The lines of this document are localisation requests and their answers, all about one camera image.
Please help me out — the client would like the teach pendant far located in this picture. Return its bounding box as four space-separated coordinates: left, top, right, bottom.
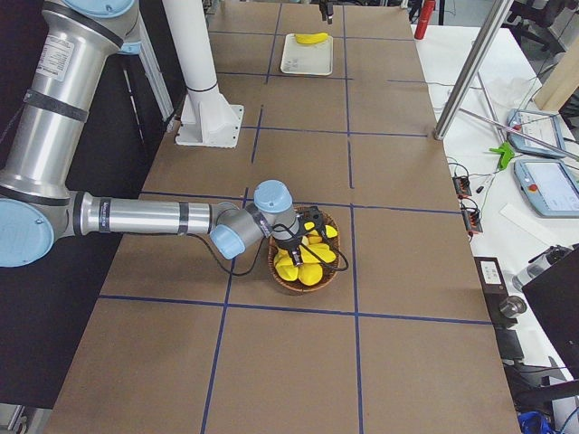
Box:
507 108 565 158

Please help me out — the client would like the yellow banana moved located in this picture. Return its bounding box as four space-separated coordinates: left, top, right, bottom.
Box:
299 230 337 264
294 32 329 45

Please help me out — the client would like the teach pendant near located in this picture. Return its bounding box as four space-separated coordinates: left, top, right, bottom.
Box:
513 159 578 218

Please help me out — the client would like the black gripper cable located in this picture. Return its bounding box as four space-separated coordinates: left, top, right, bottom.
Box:
189 212 349 277

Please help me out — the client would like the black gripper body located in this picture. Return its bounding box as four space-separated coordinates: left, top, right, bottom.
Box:
273 206 311 250

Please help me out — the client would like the aluminium frame post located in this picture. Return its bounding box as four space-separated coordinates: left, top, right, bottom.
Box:
433 0 513 140

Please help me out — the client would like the red cylinder bottle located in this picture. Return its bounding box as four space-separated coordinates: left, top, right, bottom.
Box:
413 0 436 40

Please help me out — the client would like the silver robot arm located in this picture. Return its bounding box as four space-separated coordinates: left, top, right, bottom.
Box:
1 1 325 268

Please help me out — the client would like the white pedestal column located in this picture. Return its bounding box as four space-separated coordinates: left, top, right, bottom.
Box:
163 0 217 92

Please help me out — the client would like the yellow banana middle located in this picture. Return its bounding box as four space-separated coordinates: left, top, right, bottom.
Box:
273 250 299 281

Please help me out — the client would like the teach pendant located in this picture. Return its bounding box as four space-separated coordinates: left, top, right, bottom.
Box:
507 108 565 158
513 159 578 218

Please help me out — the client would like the yellow banana back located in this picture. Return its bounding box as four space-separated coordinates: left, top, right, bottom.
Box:
298 263 323 287

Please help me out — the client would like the green clamp tool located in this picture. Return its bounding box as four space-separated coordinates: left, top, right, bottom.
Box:
489 141 516 172

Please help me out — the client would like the white pedestal base plate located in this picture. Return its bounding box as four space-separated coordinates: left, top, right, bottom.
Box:
176 88 244 148

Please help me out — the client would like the white bear tray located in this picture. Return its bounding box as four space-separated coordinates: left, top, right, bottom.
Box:
280 33 333 76

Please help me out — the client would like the woven wicker basket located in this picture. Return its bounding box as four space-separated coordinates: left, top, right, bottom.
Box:
268 206 342 294

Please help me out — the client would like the yellow banana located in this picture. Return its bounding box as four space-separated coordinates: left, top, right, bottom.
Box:
298 263 323 287
273 250 299 281

